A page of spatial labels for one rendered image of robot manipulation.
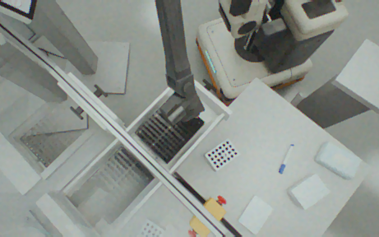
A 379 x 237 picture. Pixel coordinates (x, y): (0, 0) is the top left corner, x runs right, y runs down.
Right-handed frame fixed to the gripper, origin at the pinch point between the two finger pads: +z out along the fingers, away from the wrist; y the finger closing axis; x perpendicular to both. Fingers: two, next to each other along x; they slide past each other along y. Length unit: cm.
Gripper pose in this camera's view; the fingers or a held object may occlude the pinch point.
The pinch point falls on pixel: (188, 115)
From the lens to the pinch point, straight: 96.7
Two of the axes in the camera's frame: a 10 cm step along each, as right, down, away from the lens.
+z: 0.1, 3.0, 9.5
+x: -4.1, -8.7, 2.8
